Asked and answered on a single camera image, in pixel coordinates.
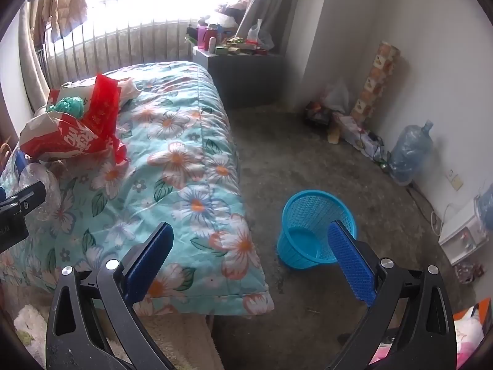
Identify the beige padded jacket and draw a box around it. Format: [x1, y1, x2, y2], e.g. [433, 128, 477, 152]
[33, 0, 88, 43]

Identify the black cable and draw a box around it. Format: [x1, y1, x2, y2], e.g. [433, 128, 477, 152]
[364, 131, 391, 166]

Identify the teal plastic bag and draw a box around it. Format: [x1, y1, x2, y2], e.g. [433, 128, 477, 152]
[53, 96, 86, 119]

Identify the beige curtain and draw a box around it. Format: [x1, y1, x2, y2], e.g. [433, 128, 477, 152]
[17, 0, 52, 110]

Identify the wooden furniture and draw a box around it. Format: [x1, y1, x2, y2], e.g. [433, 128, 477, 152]
[0, 135, 14, 174]

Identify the red white plastic bag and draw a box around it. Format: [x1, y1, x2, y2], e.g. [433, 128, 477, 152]
[19, 88, 101, 160]

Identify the black box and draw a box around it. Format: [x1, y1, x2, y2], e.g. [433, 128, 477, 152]
[306, 101, 334, 126]

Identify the white cable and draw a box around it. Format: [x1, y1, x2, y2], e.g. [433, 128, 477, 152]
[430, 202, 463, 236]

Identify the clear plastic bottle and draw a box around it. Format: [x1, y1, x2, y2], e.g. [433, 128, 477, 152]
[11, 150, 62, 222]

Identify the blue plastic wastebasket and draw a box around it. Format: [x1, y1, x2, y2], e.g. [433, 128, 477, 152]
[277, 190, 358, 269]

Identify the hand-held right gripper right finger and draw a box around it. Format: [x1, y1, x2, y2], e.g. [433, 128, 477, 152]
[327, 220, 459, 370]

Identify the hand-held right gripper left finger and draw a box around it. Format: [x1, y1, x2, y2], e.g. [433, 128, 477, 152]
[46, 221, 178, 370]

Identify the window railing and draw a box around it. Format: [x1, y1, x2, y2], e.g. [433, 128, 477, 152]
[36, 0, 239, 85]

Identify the large blue water jug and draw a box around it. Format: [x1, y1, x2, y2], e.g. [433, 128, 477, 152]
[387, 121, 434, 186]

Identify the white drawer box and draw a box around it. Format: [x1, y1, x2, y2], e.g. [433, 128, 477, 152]
[438, 199, 490, 255]

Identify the pile of clothes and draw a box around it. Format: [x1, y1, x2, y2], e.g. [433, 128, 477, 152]
[210, 0, 251, 27]

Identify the pile of small boxes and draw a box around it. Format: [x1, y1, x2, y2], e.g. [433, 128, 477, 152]
[216, 36, 270, 56]

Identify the grey curtain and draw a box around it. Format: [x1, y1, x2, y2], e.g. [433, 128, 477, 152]
[235, 0, 305, 52]

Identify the white printed box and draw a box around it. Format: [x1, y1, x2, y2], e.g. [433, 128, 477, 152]
[333, 113, 386, 160]

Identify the tall patterned roll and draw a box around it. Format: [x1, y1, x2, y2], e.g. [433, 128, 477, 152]
[350, 40, 401, 126]

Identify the clear plastic bag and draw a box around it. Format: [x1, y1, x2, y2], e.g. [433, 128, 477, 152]
[248, 19, 275, 51]

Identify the grey cabinet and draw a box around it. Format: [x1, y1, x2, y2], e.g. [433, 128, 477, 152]
[192, 46, 287, 110]

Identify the floral teal quilt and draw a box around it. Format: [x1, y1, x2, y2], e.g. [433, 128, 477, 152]
[0, 62, 275, 317]

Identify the small patterned bag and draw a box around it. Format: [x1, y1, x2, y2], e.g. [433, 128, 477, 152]
[454, 260, 485, 282]

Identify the pink printed cloth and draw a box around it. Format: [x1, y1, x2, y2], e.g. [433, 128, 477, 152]
[370, 297, 490, 370]

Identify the beige bag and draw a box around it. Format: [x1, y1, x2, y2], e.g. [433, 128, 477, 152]
[116, 78, 141, 103]

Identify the blue water bottle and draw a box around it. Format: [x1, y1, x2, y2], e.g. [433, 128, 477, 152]
[475, 185, 493, 232]

